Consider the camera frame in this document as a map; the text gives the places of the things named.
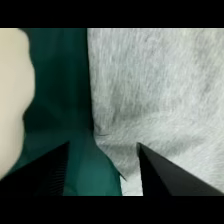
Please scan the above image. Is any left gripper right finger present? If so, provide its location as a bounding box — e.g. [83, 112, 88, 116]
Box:
[136, 142, 224, 197]

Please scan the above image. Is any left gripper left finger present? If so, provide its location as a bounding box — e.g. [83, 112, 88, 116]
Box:
[0, 141, 71, 197]

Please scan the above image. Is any grey garment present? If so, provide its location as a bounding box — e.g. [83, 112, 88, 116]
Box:
[87, 28, 224, 197]

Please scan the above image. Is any cream garment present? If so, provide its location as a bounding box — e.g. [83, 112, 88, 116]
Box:
[0, 28, 36, 179]

